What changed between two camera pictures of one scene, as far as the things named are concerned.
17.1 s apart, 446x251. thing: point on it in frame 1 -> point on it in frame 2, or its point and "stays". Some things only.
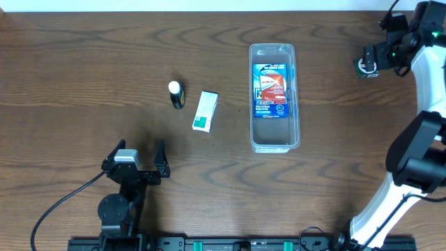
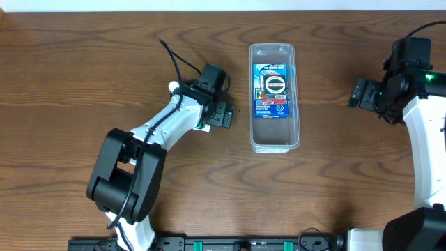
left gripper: [140, 175] -> [222, 114]
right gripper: [370, 58] -> [361, 93]
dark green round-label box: [360, 68] -> [274, 86]
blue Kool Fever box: [270, 110] stays
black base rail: [229, 242] stays
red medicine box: [273, 88] stays
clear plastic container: [274, 135] stays
